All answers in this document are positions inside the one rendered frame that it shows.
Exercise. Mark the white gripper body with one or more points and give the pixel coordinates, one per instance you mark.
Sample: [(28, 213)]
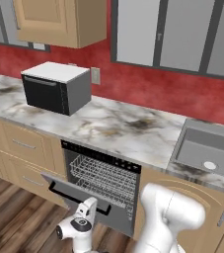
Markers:
[(89, 207)]

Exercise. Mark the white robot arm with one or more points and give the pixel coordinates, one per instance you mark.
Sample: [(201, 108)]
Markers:
[(169, 214)]

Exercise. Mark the grey dishwasher door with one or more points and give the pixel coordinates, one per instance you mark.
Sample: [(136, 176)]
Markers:
[(116, 219)]

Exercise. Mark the black dishwasher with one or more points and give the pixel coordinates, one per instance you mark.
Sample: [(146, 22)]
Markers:
[(100, 157)]

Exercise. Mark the grey microwave oven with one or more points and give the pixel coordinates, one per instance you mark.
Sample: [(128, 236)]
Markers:
[(56, 87)]

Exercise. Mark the grey sink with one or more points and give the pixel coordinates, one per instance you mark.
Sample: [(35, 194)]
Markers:
[(209, 148)]

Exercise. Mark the beige wall socket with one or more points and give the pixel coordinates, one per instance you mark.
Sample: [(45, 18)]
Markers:
[(95, 75)]

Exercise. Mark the wooden wall cupboard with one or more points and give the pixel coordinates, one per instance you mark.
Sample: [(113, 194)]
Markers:
[(64, 19)]

